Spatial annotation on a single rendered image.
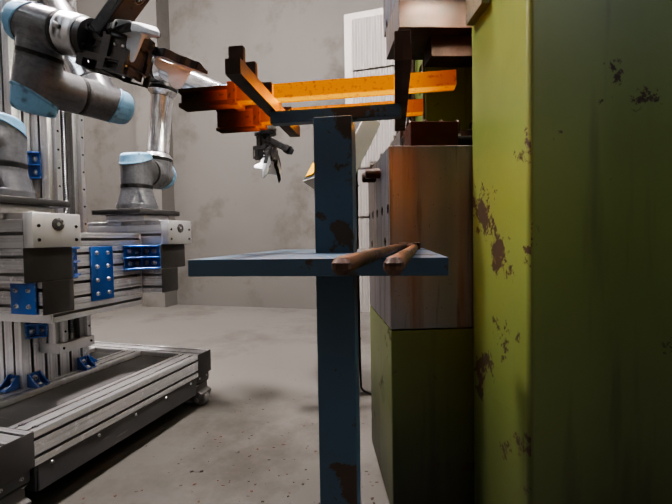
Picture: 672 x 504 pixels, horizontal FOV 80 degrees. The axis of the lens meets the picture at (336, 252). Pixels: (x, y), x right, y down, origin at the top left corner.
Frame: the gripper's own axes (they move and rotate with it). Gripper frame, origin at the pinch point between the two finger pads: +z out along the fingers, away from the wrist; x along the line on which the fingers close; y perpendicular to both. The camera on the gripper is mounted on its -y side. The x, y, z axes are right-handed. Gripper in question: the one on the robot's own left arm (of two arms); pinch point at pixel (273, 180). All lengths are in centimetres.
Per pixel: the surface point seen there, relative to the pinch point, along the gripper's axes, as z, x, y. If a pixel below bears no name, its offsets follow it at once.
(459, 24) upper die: -34, 33, -72
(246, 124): 2, 80, -31
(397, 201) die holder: 15, 54, -57
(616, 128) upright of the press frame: 5, 68, -98
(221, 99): 1, 91, -33
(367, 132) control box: -18.1, -7.9, -37.8
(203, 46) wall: -180, -221, 179
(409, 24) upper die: -34, 38, -59
